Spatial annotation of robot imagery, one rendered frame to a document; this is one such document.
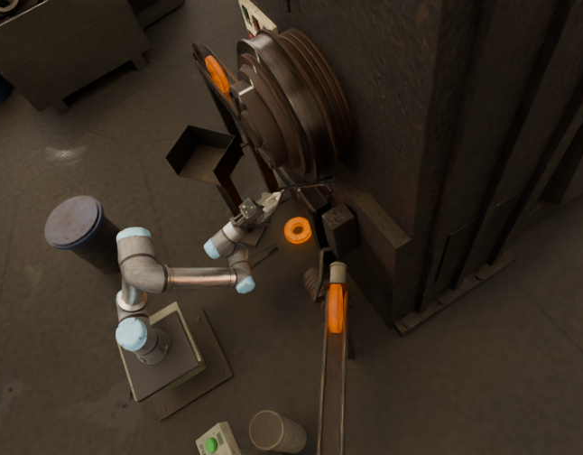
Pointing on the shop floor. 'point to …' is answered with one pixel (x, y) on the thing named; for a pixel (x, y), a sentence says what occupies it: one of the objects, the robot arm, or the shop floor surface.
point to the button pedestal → (227, 443)
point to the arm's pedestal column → (184, 394)
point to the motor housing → (321, 288)
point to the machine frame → (446, 133)
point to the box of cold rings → (61, 45)
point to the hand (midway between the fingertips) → (279, 195)
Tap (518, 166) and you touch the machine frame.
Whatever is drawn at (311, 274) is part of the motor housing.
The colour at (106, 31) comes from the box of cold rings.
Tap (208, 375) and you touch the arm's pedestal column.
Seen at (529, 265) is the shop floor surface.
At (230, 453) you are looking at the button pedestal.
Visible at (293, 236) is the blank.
